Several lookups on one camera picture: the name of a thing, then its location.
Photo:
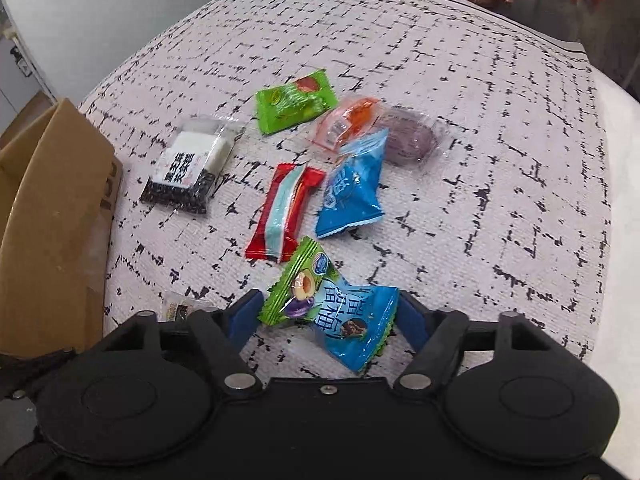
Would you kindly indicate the brown cardboard box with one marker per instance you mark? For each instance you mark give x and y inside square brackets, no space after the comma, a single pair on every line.
[59,185]

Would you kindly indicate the purple round cake packet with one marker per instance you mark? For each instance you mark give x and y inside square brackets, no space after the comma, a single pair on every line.
[414,139]

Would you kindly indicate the blue biscuit packet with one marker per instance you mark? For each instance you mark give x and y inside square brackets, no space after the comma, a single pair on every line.
[349,199]

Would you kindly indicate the white patterned bed cover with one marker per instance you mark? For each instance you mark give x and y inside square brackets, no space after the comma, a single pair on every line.
[494,189]

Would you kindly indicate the blue candy wrapper packet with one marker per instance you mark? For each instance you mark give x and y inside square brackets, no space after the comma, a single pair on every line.
[353,322]

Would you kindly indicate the orange pink snack packet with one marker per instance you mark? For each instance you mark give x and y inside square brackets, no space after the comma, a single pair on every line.
[353,117]

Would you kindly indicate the green plum candy packet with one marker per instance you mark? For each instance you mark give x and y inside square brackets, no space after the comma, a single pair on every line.
[303,286]

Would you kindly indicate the red white snack bar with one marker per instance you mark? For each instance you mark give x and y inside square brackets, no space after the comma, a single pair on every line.
[275,237]

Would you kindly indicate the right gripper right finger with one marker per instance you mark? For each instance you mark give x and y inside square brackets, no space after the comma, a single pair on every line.
[436,338]

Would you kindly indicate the black white rice cake packet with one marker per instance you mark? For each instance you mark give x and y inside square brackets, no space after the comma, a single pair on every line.
[185,175]

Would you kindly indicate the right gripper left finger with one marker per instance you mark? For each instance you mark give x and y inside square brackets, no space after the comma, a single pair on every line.
[221,336]

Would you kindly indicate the small clear brown packet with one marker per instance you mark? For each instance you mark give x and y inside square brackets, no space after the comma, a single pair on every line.
[177,307]

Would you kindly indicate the green snack packet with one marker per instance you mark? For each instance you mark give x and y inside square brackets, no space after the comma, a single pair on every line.
[289,105]

